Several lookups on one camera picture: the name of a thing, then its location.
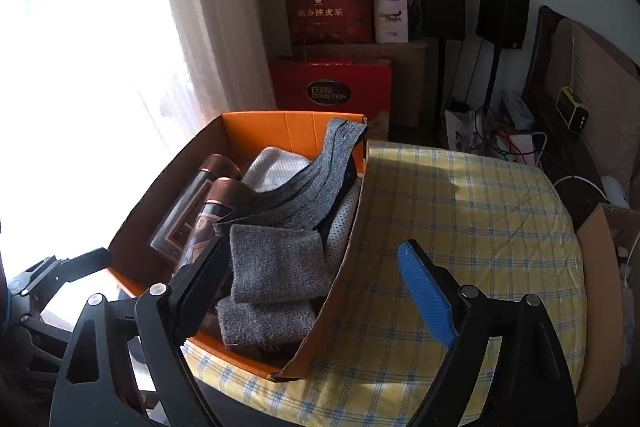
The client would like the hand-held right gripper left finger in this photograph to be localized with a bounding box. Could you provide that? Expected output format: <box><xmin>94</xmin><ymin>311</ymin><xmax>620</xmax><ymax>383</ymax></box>
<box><xmin>50</xmin><ymin>234</ymin><xmax>236</xmax><ymax>427</ymax></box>

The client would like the white cable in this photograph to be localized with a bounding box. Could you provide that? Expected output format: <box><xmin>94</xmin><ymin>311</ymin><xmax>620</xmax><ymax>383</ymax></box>
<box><xmin>620</xmin><ymin>227</ymin><xmax>640</xmax><ymax>288</ymax></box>
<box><xmin>552</xmin><ymin>174</ymin><xmax>608</xmax><ymax>204</ymax></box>

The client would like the white sheer curtain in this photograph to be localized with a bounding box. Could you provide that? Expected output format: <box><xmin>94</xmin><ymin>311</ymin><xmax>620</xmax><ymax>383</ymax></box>
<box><xmin>0</xmin><ymin>0</ymin><xmax>281</xmax><ymax>308</ymax></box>

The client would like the white mesh garment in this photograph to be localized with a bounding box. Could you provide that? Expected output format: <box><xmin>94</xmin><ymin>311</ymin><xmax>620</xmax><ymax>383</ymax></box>
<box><xmin>242</xmin><ymin>147</ymin><xmax>363</xmax><ymax>280</ymax></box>

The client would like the brown lidded labelled jar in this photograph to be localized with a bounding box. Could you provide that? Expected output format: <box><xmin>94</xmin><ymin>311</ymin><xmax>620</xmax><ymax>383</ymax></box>
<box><xmin>177</xmin><ymin>177</ymin><xmax>258</xmax><ymax>278</ymax></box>
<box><xmin>150</xmin><ymin>153</ymin><xmax>243</xmax><ymax>265</ymax></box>

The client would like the large brown cardboard box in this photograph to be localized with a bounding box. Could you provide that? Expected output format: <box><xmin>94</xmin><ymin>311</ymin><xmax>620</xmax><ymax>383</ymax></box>
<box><xmin>292</xmin><ymin>38</ymin><xmax>433</xmax><ymax>130</ymax></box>

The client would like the orange cardboard box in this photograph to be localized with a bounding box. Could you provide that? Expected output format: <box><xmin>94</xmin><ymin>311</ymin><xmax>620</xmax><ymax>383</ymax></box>
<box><xmin>107</xmin><ymin>111</ymin><xmax>372</xmax><ymax>382</ymax></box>

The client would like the white plastic bag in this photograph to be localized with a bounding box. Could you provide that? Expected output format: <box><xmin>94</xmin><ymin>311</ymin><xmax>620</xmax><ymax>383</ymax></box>
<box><xmin>445</xmin><ymin>109</ymin><xmax>481</xmax><ymax>152</ymax></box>

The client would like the grey fuzzy sock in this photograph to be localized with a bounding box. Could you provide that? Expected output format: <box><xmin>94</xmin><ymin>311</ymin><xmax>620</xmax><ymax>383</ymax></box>
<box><xmin>216</xmin><ymin>296</ymin><xmax>318</xmax><ymax>350</ymax></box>
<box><xmin>229</xmin><ymin>224</ymin><xmax>333</xmax><ymax>305</ymax></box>

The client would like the yellow plaid blanket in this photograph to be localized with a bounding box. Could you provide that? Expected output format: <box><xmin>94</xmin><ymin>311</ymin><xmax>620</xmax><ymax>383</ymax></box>
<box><xmin>182</xmin><ymin>139</ymin><xmax>586</xmax><ymax>413</ymax></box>

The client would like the black speaker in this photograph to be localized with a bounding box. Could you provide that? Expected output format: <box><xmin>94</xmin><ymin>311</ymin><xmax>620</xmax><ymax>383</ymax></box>
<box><xmin>476</xmin><ymin>0</ymin><xmax>531</xmax><ymax>50</ymax></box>
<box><xmin>417</xmin><ymin>0</ymin><xmax>466</xmax><ymax>42</ymax></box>

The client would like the black cable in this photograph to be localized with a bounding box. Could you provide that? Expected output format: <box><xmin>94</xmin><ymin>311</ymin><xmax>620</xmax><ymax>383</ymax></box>
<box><xmin>470</xmin><ymin>107</ymin><xmax>501</xmax><ymax>152</ymax></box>

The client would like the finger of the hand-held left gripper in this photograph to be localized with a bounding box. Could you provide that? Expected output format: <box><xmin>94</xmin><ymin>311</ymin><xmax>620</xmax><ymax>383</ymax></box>
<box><xmin>17</xmin><ymin>248</ymin><xmax>112</xmax><ymax>303</ymax></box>
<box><xmin>7</xmin><ymin>256</ymin><xmax>63</xmax><ymax>288</ymax></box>

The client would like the white rounded device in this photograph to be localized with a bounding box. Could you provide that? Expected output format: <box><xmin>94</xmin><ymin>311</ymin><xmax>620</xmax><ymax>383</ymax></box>
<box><xmin>600</xmin><ymin>176</ymin><xmax>628</xmax><ymax>208</ymax></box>

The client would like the beige cushion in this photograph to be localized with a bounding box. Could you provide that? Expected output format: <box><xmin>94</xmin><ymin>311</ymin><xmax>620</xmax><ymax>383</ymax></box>
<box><xmin>545</xmin><ymin>18</ymin><xmax>640</xmax><ymax>198</ymax></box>

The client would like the long grey ribbed sock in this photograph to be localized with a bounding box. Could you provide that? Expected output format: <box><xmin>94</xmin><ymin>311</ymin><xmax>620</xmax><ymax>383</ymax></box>
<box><xmin>214</xmin><ymin>117</ymin><xmax>370</xmax><ymax>238</ymax></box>

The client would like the red gift bag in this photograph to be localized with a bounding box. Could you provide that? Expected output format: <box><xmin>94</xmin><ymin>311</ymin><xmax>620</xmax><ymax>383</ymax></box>
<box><xmin>268</xmin><ymin>57</ymin><xmax>393</xmax><ymax>112</ymax></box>

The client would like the dark wooden headboard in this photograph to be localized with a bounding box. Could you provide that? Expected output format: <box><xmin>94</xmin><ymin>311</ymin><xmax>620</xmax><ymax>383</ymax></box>
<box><xmin>522</xmin><ymin>5</ymin><xmax>640</xmax><ymax>228</ymax></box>

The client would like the red gift box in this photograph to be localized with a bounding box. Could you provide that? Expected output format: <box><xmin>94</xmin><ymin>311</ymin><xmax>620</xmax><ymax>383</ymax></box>
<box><xmin>284</xmin><ymin>0</ymin><xmax>376</xmax><ymax>46</ymax></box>

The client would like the white tissue roll pack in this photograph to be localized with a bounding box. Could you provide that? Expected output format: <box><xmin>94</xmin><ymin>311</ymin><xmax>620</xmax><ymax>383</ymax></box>
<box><xmin>372</xmin><ymin>0</ymin><xmax>410</xmax><ymax>44</ymax></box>

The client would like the open brown cardboard box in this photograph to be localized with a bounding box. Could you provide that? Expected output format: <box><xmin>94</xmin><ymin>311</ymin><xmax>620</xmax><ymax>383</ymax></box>
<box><xmin>575</xmin><ymin>203</ymin><xmax>640</xmax><ymax>408</ymax></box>

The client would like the green alarm clock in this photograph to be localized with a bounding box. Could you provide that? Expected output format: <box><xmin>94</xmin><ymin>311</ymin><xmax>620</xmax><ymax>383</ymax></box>
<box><xmin>556</xmin><ymin>86</ymin><xmax>590</xmax><ymax>130</ymax></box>

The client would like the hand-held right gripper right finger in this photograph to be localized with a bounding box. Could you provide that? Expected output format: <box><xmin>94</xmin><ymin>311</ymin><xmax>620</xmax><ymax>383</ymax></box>
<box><xmin>397</xmin><ymin>239</ymin><xmax>573</xmax><ymax>427</ymax></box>

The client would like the white grey power strip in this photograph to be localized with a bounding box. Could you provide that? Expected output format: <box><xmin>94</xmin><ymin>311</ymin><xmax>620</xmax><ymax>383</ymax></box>
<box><xmin>502</xmin><ymin>89</ymin><xmax>535</xmax><ymax>130</ymax></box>

